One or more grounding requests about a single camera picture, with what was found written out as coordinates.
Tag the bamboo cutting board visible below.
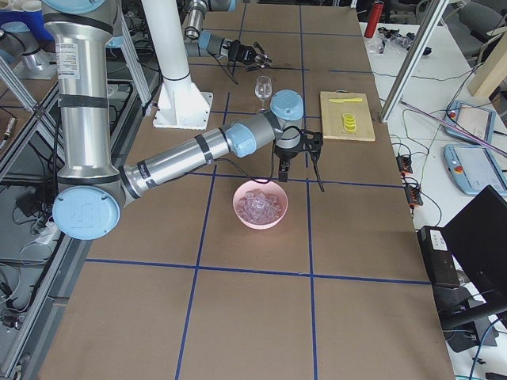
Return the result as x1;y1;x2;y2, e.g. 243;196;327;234
320;91;375;142

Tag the aluminium frame post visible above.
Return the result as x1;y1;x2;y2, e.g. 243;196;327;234
379;0;449;123

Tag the red thermos bottle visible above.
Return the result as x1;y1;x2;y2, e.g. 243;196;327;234
364;0;384;39

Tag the upper teach pendant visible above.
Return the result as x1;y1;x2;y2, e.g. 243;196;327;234
442;101;496;143

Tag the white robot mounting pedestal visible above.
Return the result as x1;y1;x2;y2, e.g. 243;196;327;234
142;0;212;130

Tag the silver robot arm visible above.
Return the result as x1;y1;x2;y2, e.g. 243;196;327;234
42;1;303;240
183;0;273;71

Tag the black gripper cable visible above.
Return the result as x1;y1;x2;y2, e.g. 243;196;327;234
213;125;326;194

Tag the pile of clear ice cubes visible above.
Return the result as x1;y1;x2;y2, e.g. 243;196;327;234
235;189;283;225

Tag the yellow plastic knife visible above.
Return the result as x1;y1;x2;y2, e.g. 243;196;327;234
328;97;363;104

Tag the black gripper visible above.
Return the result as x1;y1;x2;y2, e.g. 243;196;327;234
275;148;297;181
227;40;269;71

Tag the clear plastic bag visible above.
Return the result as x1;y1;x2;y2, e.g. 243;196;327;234
365;27;416;55

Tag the black laptop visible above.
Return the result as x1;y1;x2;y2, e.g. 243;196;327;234
442;185;506;296

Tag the steel cocktail jigger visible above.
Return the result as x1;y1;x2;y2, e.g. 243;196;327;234
254;55;273;67

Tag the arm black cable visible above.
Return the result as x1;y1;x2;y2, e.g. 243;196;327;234
212;55;239;86

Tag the black box device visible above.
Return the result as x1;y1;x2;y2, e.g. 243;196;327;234
417;226;459;288

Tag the wooden post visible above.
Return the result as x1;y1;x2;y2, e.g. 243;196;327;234
467;26;507;97

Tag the pink bowl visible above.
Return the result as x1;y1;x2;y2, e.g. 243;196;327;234
233;180;288;230

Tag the lower teach pendant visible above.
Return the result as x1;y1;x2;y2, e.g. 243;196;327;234
444;144;506;196

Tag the teach pendant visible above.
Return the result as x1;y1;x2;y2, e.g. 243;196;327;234
442;101;496;143
444;144;506;196

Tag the clear wine glass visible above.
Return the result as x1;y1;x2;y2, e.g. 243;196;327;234
254;75;273;112

